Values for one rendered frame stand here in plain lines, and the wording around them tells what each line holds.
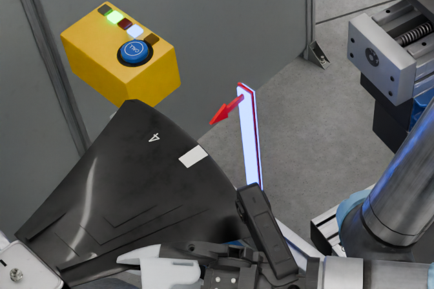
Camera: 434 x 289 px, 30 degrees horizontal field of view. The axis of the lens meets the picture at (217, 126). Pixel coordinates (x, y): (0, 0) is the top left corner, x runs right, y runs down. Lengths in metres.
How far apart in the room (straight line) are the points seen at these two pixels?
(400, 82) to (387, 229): 0.43
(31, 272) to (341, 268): 0.32
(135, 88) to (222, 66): 1.10
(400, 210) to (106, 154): 0.34
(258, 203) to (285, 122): 1.62
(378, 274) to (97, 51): 0.60
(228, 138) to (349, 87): 0.42
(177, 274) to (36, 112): 1.07
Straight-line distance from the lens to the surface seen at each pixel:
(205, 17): 2.11
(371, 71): 1.36
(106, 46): 1.24
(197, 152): 0.96
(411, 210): 0.89
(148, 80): 1.22
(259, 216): 0.86
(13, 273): 0.89
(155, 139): 0.97
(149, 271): 0.85
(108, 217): 0.91
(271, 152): 2.41
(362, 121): 2.48
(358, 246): 0.96
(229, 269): 0.84
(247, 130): 1.05
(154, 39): 1.23
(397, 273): 0.82
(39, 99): 1.84
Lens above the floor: 1.94
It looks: 51 degrees down
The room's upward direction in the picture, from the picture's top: 8 degrees counter-clockwise
